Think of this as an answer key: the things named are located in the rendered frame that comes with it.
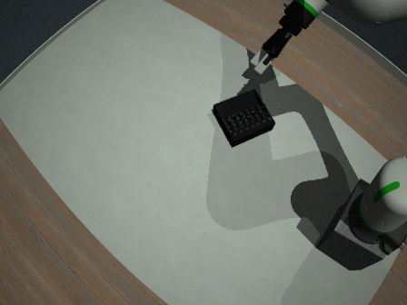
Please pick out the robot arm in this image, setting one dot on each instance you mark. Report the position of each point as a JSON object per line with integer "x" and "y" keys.
{"x": 384, "y": 203}

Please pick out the black lighting desk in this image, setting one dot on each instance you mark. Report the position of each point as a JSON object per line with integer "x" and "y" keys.
{"x": 248, "y": 123}

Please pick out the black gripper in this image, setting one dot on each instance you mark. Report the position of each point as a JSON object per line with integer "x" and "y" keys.
{"x": 272, "y": 47}

